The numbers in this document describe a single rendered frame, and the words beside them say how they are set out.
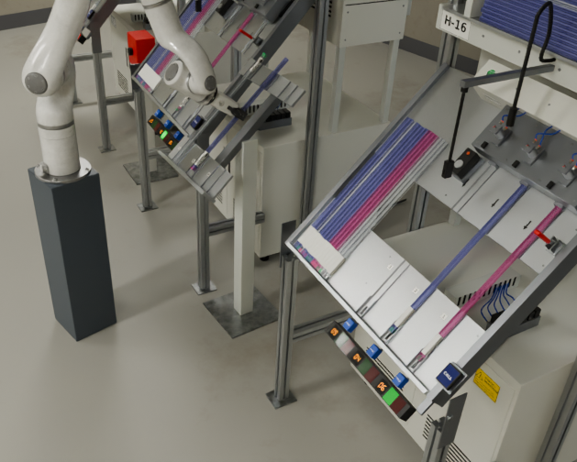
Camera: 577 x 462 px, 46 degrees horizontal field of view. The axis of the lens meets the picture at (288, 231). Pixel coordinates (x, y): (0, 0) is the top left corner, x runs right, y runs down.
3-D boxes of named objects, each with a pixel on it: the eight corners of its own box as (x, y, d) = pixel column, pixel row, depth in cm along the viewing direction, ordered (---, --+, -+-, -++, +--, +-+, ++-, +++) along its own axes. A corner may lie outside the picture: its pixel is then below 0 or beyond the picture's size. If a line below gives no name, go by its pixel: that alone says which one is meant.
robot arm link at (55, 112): (31, 128, 223) (18, 58, 210) (50, 105, 239) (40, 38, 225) (67, 131, 223) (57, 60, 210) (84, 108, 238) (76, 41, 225)
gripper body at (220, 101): (219, 88, 219) (243, 103, 227) (205, 78, 226) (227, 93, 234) (207, 108, 220) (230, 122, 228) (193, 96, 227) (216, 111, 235)
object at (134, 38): (137, 185, 369) (125, 44, 325) (123, 166, 386) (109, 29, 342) (178, 176, 379) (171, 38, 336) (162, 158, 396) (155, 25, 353)
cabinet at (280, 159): (258, 269, 312) (262, 148, 278) (199, 196, 362) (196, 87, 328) (373, 235, 340) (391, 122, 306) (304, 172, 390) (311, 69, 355)
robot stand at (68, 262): (76, 342, 267) (51, 189, 228) (54, 318, 277) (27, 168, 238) (116, 322, 277) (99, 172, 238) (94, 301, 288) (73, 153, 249)
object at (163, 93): (196, 139, 263) (190, 136, 260) (139, 80, 309) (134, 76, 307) (227, 101, 260) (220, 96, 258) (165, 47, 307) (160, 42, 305)
